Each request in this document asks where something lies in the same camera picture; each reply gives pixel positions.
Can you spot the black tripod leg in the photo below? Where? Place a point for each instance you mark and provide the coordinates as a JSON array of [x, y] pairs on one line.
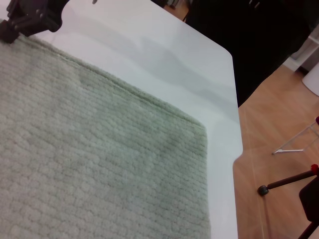
[[286, 182]]

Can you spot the green terry towel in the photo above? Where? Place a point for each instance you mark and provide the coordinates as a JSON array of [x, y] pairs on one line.
[[87, 149]]

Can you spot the white round base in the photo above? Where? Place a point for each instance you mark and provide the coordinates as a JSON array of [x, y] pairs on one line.
[[313, 83]]

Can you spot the large black object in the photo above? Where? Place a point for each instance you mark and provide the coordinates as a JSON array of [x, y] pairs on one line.
[[249, 49]]

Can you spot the white shelf unit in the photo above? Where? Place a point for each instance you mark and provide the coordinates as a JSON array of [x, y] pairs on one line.
[[311, 49]]

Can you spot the black panel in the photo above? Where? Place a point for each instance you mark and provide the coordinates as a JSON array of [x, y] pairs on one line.
[[311, 199]]

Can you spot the white metal frame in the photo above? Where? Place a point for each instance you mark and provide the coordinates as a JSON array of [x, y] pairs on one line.
[[289, 151]]

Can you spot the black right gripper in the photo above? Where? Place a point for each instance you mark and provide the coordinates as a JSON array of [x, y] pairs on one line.
[[37, 5]]

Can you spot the dark red item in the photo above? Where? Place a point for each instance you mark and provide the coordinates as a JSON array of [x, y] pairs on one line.
[[317, 120]]

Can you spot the red tripod knob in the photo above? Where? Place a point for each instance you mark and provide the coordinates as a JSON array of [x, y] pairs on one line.
[[315, 168]]

